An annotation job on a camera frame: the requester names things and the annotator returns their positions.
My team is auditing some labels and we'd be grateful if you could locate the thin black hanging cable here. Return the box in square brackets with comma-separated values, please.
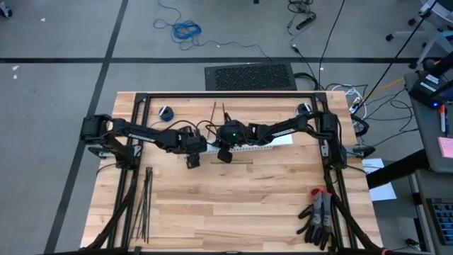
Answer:
[352, 0, 439, 111]
[317, 0, 347, 91]

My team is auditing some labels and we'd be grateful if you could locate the black electronic box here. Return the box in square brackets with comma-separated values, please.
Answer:
[408, 69, 449, 110]

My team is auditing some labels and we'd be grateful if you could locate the grey mesh office chair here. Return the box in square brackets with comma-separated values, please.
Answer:
[384, 0, 453, 71]

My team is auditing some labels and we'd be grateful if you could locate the orange capped marker pen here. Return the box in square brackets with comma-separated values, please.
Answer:
[437, 105, 448, 135]

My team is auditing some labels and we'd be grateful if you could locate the blue coiled floor cable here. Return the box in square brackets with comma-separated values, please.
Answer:
[152, 0, 274, 64]

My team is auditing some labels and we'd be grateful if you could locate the yellow floor cable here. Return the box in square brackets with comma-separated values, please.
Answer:
[366, 76, 407, 100]

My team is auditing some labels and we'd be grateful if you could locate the dark navy beam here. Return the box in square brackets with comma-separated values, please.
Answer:
[365, 148, 431, 190]

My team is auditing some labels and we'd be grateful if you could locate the white paper sheet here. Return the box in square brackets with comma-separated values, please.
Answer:
[361, 157, 398, 203]

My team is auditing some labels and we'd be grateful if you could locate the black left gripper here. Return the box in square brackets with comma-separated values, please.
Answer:
[178, 126, 208, 170]

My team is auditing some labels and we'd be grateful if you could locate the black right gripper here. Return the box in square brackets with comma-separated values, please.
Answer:
[215, 112, 249, 164]

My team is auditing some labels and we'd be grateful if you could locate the dark keyboard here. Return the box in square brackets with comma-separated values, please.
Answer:
[425, 197, 453, 246]

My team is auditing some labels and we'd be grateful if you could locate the grey desk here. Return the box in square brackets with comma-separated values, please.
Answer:
[403, 70, 453, 174]
[409, 169, 453, 255]

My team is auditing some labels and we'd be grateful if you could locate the blue-rimmed round table grommet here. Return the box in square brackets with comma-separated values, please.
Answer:
[157, 105, 176, 123]

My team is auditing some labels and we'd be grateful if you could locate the white cable bundle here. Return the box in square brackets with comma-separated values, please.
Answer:
[340, 84, 367, 115]

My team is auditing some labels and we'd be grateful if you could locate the black perforated box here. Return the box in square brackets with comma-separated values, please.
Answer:
[204, 62, 298, 92]

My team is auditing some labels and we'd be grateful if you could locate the white slotted cable duct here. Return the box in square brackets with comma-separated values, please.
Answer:
[204, 140, 275, 154]

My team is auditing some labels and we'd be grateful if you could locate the grey red-cuffed work glove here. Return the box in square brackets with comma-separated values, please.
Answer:
[296, 203, 321, 246]
[307, 188, 336, 251]

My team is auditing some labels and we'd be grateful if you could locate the pink sticky note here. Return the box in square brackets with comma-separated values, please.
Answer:
[437, 136, 453, 159]

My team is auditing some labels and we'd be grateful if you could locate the black floor cable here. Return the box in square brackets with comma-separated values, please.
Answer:
[285, 0, 319, 57]

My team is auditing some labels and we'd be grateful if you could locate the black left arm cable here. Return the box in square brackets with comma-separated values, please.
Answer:
[164, 119, 219, 141]

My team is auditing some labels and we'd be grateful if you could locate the black power strip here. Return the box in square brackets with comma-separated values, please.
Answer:
[295, 13, 318, 31]

